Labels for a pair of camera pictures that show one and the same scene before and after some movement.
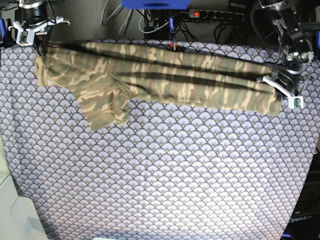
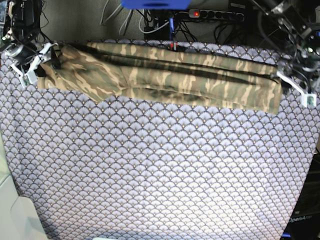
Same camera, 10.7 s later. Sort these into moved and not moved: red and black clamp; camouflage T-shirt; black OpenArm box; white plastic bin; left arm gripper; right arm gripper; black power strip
Moved: left arm gripper; camouflage T-shirt; right arm gripper
Not moved: black power strip; white plastic bin; red and black clamp; black OpenArm box
